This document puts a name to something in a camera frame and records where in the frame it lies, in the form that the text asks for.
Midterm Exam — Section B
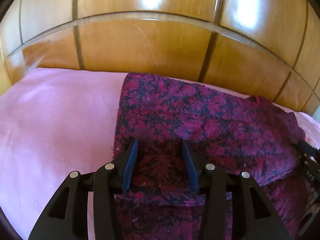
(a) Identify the pink bedspread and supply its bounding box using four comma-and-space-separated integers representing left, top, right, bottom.
1, 68, 319, 239

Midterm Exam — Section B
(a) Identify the red floral knit sweater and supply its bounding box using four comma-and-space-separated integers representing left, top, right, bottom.
114, 74, 317, 239

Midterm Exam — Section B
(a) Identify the wooden panel headboard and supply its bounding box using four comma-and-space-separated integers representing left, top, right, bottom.
1, 0, 319, 115

